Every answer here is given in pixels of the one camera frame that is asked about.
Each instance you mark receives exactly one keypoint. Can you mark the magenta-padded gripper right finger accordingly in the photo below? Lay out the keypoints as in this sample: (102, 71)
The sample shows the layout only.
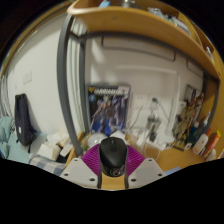
(148, 168)

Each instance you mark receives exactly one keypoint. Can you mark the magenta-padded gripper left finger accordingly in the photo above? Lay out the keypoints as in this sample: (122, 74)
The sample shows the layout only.
(75, 168)

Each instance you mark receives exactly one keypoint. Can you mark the black computer mouse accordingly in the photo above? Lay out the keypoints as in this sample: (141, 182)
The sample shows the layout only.
(113, 153)

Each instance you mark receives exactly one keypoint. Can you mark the white power strip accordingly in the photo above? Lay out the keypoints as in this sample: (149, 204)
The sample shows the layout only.
(156, 145)

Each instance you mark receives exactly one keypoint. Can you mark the white paper box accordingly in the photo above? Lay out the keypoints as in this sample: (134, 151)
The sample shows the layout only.
(48, 151)

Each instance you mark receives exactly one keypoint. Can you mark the clear plastic jar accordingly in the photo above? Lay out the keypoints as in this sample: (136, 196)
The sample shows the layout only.
(95, 140)

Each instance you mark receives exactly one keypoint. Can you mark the small white charger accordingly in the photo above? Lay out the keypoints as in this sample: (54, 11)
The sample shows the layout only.
(117, 134)

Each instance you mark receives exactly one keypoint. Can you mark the metal cup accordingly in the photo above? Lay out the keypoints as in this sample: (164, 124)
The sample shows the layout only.
(154, 121)

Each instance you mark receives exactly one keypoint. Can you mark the blue bottle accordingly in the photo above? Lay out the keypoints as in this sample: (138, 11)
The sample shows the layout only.
(193, 133)

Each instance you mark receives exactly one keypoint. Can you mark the blue robot model kit box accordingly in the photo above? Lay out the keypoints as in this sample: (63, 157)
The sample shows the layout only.
(108, 110)

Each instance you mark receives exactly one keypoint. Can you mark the red snack can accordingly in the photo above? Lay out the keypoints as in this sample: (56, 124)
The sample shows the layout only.
(212, 144)

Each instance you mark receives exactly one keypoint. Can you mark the black backpack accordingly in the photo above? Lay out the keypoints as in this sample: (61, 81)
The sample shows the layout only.
(24, 120)

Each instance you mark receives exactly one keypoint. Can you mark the bed with teal blanket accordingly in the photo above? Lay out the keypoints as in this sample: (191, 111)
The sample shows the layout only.
(10, 140)

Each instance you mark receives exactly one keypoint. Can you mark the colourful model kit box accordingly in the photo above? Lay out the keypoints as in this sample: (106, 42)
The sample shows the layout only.
(193, 100)

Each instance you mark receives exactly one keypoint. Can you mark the white wall socket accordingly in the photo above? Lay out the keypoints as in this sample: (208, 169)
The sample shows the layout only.
(156, 102)
(140, 101)

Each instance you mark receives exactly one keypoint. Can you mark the wooden shelf unit, grey frame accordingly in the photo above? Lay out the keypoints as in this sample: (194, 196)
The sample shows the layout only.
(133, 21)

